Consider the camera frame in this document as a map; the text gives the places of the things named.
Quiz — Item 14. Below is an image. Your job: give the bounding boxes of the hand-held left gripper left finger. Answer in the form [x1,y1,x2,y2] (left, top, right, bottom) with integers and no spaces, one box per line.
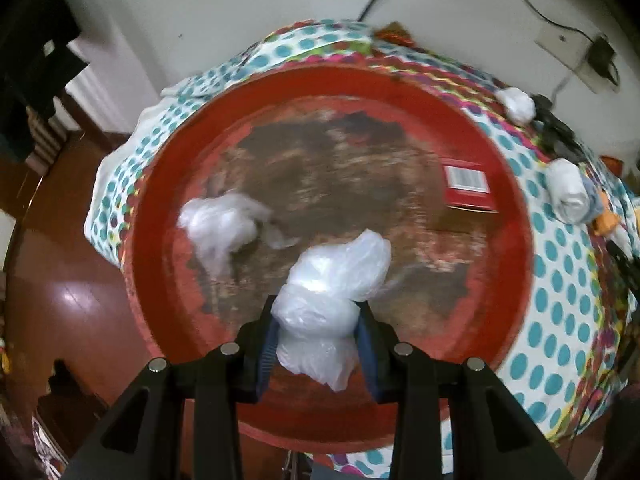
[62,294,282,480]

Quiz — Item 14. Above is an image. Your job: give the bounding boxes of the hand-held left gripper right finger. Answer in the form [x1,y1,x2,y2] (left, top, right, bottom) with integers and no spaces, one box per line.
[354,300,576,480]

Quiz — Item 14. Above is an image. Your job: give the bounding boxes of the white plastic bag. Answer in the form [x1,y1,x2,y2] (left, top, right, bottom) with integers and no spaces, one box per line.
[177,191,301,278]
[270,229,392,392]

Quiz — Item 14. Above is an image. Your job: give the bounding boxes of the red round tray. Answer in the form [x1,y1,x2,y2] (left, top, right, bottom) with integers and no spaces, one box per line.
[120,57,536,453]

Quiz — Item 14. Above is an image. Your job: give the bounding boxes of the crumpled white plastic bag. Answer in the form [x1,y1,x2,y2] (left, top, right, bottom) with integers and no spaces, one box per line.
[177,191,301,278]

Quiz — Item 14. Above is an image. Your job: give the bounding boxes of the polka dot cloth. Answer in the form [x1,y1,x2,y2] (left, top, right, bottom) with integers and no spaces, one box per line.
[82,19,640,478]

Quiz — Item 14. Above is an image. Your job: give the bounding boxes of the white rolled sock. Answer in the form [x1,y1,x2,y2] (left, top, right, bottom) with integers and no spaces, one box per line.
[545,158,592,224]
[495,87,537,127]

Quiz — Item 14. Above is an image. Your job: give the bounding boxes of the orange toy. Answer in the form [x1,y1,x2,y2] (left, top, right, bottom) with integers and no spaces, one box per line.
[592,187,626,238]

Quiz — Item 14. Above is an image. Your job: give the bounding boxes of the wooden slatted furniture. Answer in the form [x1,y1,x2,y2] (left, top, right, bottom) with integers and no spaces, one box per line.
[25,95,70,172]

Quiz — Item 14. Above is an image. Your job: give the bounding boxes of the red snack wrapper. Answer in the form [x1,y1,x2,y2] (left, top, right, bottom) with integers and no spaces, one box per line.
[375,22,416,49]

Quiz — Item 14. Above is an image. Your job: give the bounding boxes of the dark hanging clothes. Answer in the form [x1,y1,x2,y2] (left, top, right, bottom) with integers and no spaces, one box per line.
[0,0,91,161]

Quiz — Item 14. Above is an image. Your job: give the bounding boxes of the black charger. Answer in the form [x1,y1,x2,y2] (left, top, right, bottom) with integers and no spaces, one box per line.
[586,35,621,86]

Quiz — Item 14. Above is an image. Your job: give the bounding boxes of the black charger cable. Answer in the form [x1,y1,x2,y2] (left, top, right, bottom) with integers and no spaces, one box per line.
[550,71,573,107]

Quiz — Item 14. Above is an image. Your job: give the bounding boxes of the beige wall socket plate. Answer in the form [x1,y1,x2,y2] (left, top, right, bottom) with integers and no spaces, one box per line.
[570,50,618,94]
[535,22,585,68]

